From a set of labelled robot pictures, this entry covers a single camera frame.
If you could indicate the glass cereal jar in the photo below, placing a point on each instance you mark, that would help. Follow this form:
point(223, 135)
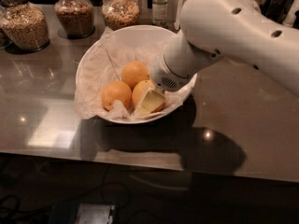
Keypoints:
point(119, 14)
point(76, 17)

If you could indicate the clear glass bottle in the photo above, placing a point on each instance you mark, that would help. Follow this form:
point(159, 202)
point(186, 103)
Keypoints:
point(159, 12)

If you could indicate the large glass grain jar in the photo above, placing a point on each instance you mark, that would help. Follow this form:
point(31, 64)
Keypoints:
point(25, 25)

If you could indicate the white ceramic bowl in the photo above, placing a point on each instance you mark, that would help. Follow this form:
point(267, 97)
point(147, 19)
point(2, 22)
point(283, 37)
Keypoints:
point(99, 56)

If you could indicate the orange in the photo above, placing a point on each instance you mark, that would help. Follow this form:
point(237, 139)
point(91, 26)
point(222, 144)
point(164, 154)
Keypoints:
point(140, 90)
point(133, 73)
point(116, 91)

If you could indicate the glass jar at edge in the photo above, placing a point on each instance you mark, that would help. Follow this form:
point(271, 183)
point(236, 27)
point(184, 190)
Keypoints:
point(4, 39)

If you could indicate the middle glass cereal jar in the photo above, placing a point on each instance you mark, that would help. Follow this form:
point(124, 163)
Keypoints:
point(76, 17)

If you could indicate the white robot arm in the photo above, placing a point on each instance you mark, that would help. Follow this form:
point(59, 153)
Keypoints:
point(213, 29)

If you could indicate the right glass cereal jar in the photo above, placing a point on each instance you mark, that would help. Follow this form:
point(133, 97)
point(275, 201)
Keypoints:
point(119, 14)

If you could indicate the white paper liner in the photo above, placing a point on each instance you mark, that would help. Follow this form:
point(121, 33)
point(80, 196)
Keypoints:
point(93, 75)

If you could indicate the grey box under table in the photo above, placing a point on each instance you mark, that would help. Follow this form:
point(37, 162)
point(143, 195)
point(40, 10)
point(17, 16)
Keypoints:
point(83, 213)

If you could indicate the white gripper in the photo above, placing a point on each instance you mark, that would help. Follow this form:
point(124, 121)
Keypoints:
point(163, 76)

